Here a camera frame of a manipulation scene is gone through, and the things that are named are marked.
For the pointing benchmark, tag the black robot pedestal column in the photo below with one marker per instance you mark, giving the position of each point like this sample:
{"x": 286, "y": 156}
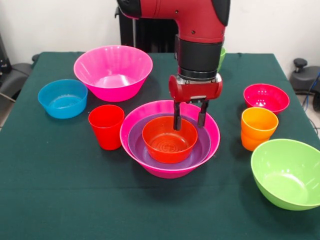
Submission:
{"x": 150, "y": 35}

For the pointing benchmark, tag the light green cup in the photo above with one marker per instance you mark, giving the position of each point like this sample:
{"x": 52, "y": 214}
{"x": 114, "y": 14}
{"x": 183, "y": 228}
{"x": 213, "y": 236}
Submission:
{"x": 222, "y": 57}

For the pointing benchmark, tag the small magenta bowl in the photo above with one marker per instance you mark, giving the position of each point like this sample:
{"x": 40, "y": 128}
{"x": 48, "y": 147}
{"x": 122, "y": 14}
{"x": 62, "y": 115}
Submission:
{"x": 267, "y": 100}

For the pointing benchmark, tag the orange-red bowl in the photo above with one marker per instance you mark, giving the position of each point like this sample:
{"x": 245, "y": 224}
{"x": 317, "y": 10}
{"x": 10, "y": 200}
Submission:
{"x": 170, "y": 152}

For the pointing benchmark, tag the orange cup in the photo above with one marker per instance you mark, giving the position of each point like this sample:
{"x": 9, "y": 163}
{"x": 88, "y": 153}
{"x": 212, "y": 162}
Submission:
{"x": 257, "y": 130}

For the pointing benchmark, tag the dark green tablecloth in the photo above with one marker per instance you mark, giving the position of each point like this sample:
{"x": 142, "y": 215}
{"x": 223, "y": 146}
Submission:
{"x": 100, "y": 200}

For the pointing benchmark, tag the light green bowl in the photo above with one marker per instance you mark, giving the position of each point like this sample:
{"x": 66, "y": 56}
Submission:
{"x": 287, "y": 180}

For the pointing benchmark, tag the red cup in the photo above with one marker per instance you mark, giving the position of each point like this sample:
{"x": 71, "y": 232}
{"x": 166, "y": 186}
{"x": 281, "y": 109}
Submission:
{"x": 107, "y": 132}

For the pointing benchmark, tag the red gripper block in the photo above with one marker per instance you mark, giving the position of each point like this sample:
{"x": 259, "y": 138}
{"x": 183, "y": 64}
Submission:
{"x": 195, "y": 91}

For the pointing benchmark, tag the purple bowl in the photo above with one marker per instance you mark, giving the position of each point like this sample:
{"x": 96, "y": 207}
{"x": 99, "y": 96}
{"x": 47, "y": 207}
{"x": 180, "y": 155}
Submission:
{"x": 136, "y": 140}

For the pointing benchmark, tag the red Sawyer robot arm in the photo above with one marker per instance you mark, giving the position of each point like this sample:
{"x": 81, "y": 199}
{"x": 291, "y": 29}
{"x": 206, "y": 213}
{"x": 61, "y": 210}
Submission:
{"x": 195, "y": 20}

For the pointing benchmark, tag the blue bowl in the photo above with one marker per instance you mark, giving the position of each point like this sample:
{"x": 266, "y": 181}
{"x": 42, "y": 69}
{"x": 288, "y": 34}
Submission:
{"x": 62, "y": 105}

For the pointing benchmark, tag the large pink bowl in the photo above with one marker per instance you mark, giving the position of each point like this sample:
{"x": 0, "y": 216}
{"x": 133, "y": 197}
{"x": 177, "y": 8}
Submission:
{"x": 112, "y": 82}
{"x": 155, "y": 107}

